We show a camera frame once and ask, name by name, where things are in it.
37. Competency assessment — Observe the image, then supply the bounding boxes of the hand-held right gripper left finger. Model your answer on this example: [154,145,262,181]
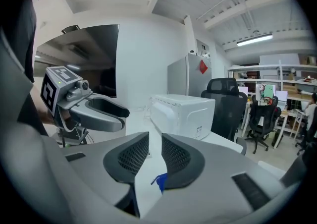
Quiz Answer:
[59,131,151,209]

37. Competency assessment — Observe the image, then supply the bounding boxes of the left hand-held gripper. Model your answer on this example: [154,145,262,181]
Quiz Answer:
[40,65,130,133]

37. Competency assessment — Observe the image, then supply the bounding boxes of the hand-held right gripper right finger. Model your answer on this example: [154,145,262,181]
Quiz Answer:
[141,132,288,224]

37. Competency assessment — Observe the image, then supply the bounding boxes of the blue cloth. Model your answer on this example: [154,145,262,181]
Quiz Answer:
[151,172,169,194]

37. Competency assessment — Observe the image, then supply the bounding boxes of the person's left forearm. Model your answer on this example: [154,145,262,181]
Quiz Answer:
[37,109,56,126]

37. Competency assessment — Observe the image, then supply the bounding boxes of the black stand with green parts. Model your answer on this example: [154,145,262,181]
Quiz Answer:
[56,125,90,148]

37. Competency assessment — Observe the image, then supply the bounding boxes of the white microwave oven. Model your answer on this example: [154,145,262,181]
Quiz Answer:
[149,94,216,141]

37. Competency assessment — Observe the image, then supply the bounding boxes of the black mesh office chair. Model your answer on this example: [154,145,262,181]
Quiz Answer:
[200,77,249,156]

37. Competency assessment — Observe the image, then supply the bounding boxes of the black bag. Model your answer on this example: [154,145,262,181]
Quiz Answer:
[271,128,284,150]

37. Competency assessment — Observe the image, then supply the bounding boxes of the black office chair with poster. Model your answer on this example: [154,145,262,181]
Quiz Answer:
[244,95,282,155]

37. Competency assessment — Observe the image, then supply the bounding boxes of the grey refrigerator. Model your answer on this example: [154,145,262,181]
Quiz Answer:
[167,53,212,98]

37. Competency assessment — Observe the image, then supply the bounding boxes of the black bar atop screen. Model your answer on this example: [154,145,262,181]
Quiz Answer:
[61,25,81,34]

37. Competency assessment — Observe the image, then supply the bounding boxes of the computer monitor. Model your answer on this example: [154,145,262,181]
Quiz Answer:
[237,86,249,98]
[275,90,289,103]

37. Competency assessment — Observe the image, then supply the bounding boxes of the colourful cartoon poster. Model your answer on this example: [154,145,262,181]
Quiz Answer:
[255,84,274,106]

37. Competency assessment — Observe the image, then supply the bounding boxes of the red diamond paper decoration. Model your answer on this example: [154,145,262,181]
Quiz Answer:
[198,59,209,75]

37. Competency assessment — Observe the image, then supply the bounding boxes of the items atop refrigerator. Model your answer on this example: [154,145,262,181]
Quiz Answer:
[189,49,211,58]

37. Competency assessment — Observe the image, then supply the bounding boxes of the person's black shirt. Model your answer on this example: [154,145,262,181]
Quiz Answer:
[0,0,49,137]

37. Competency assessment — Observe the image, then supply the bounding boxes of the white storage shelving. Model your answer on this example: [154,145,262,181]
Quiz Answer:
[227,59,317,101]

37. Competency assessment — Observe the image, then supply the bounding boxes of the ceiling tube light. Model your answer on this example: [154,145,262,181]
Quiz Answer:
[236,33,273,47]

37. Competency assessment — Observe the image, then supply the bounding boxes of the large black wall screen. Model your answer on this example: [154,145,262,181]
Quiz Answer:
[33,24,120,99]

